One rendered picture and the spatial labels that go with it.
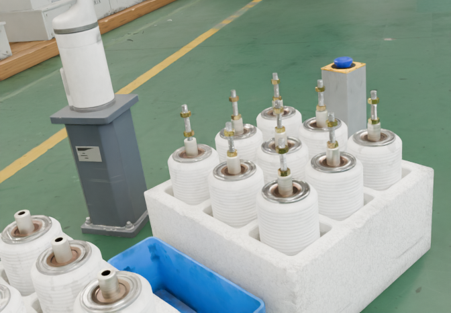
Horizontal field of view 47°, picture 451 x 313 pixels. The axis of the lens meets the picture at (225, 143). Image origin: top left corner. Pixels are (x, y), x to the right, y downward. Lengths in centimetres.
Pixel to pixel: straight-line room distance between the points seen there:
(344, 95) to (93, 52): 54
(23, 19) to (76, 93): 235
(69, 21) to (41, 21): 229
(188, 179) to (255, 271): 22
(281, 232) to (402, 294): 30
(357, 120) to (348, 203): 37
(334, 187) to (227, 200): 18
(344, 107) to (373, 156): 26
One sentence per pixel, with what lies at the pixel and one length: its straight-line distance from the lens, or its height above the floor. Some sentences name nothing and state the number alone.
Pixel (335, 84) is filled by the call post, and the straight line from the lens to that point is 117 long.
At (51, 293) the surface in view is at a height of 23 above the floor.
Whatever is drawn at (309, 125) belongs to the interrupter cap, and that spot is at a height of 25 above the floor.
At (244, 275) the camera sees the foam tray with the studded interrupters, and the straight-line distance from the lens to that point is 86.
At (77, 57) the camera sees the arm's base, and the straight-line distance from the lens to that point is 113.
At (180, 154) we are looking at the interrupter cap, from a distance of 98.
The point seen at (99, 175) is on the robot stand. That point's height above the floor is 16.
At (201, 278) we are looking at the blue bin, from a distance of 91.
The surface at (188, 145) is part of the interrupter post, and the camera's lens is 96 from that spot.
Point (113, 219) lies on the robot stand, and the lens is 124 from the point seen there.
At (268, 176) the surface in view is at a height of 21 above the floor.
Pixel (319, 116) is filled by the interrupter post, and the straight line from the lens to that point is 102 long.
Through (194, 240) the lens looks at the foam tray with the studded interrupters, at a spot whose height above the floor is 13.
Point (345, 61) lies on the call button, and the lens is 117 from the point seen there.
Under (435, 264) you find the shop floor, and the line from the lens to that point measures 108.
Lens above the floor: 65
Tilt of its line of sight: 24 degrees down
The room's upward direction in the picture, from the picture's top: 8 degrees counter-clockwise
